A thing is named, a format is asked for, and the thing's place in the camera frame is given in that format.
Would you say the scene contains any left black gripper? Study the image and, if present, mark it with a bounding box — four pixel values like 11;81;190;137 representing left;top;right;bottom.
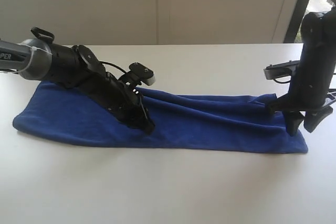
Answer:
78;73;155;134

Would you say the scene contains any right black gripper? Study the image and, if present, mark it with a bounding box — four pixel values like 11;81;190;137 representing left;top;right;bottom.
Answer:
267;43;335;136

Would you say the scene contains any blue terry towel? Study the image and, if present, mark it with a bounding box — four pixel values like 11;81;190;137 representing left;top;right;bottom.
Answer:
13;82;308;154

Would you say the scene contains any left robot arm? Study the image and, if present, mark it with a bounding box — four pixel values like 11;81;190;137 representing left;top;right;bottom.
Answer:
1;27;155;134

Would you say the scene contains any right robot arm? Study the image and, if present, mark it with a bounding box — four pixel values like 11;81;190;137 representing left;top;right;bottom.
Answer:
264;7;335;136

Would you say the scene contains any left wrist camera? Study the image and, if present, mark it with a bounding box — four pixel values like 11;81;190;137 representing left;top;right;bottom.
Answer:
119;62;155;88

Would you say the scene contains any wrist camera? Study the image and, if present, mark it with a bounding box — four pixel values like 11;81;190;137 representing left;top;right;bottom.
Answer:
119;62;155;88
264;60;300;84

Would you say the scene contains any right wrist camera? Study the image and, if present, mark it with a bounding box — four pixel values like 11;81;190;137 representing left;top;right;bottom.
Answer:
264;60;300;84

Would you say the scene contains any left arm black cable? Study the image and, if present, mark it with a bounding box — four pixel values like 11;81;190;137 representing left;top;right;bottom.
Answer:
99;61;127;74

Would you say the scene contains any dark window frame post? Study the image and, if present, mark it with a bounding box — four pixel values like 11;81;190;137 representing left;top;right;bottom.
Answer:
283;0;309;44

